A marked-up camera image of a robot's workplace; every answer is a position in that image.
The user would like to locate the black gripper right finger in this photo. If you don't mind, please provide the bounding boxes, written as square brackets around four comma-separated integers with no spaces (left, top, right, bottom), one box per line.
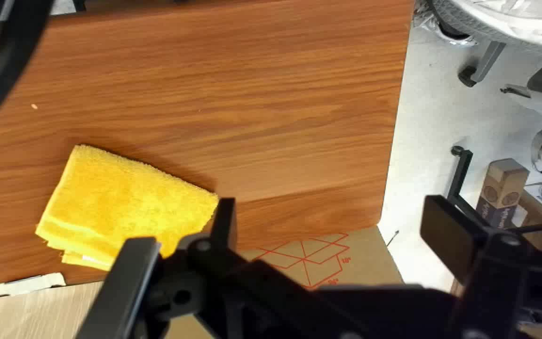
[419,196,485,281]

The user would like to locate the wooden blocks stack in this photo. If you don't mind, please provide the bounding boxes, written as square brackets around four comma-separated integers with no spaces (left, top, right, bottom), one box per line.
[476,159,528,228]

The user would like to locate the yellow towel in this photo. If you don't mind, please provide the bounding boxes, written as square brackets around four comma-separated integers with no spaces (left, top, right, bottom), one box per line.
[35,145,218,272]

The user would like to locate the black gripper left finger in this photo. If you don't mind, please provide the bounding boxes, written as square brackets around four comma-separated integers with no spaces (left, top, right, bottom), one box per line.
[77,238,159,339]

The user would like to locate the brown cardboard box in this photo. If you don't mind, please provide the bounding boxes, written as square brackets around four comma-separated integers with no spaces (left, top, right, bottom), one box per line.
[0,228,400,339]

